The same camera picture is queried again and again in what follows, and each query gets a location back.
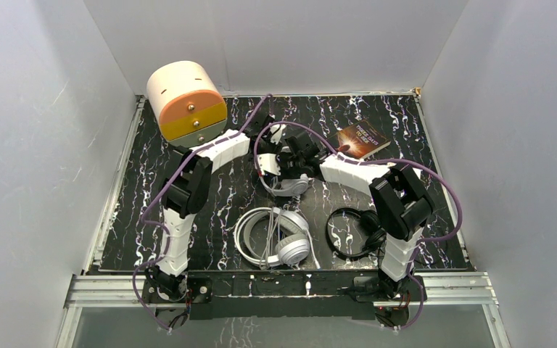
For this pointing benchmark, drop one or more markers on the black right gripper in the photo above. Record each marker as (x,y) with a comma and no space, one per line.
(281,158)

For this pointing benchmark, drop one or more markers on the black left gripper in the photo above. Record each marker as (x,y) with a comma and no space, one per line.
(267,127)

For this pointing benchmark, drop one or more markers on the small white on-ear headphones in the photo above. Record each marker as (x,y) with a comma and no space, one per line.
(287,187)

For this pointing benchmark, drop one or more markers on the large white over-ear headphones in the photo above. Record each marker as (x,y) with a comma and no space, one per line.
(288,240)

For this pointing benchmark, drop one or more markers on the black wired headphones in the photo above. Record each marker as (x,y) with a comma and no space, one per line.
(354,234)

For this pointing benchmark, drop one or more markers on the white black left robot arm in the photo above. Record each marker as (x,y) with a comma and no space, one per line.
(184,194)

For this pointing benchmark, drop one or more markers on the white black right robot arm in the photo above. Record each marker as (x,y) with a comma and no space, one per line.
(402,208)

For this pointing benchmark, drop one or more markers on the orange brown paperback book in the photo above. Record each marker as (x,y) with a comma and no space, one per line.
(359,140)

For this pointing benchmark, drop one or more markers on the pastel mini drawer cabinet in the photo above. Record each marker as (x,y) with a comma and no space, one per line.
(187,106)

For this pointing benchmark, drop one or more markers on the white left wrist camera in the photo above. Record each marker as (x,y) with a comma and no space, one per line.
(276,132)

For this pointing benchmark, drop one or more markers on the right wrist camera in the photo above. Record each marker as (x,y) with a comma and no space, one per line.
(268,164)

